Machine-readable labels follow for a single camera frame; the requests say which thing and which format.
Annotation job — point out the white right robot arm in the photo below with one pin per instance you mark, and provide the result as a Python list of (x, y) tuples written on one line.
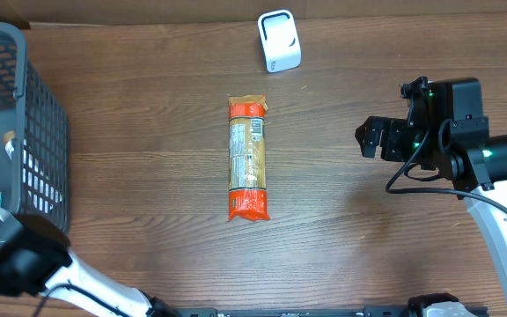
[(445, 148)]

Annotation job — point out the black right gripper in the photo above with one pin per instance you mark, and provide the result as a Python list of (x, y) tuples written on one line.
[(372, 131)]

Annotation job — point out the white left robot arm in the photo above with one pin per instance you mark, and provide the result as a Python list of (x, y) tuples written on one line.
[(36, 259)]

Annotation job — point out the grey plastic mesh basket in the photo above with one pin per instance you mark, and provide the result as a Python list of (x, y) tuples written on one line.
[(34, 137)]

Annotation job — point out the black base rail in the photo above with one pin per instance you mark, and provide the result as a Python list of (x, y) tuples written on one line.
[(368, 311)]

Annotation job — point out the orange spaghetti pasta packet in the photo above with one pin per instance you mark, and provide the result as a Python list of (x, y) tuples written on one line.
[(247, 197)]

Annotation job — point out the white barcode scanner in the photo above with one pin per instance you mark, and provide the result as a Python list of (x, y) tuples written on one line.
[(279, 40)]

